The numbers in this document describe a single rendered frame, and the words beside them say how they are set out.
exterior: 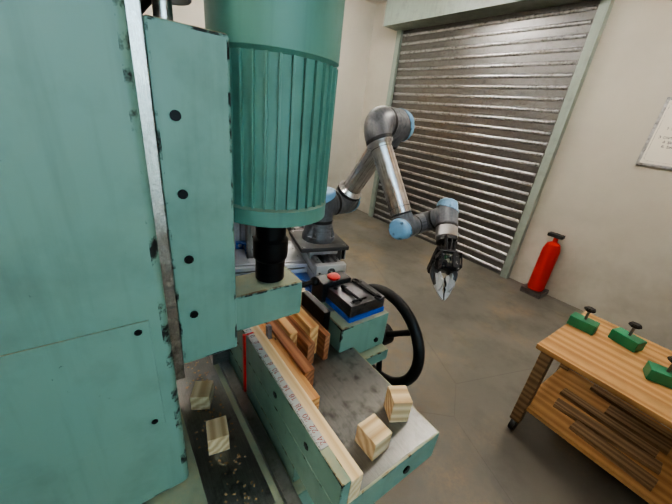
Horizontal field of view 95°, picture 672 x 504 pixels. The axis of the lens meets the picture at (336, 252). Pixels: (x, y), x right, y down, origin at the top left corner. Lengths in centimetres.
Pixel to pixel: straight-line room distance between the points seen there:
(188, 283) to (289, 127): 24
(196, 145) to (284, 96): 12
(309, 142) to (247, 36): 13
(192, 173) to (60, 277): 16
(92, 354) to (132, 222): 15
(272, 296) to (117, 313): 24
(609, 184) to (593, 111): 60
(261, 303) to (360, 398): 24
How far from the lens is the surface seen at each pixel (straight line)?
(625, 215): 334
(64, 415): 48
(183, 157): 40
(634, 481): 190
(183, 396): 76
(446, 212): 116
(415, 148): 420
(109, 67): 35
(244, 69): 43
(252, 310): 56
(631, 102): 337
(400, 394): 57
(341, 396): 61
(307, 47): 43
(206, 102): 40
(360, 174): 136
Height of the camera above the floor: 136
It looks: 24 degrees down
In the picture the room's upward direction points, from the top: 7 degrees clockwise
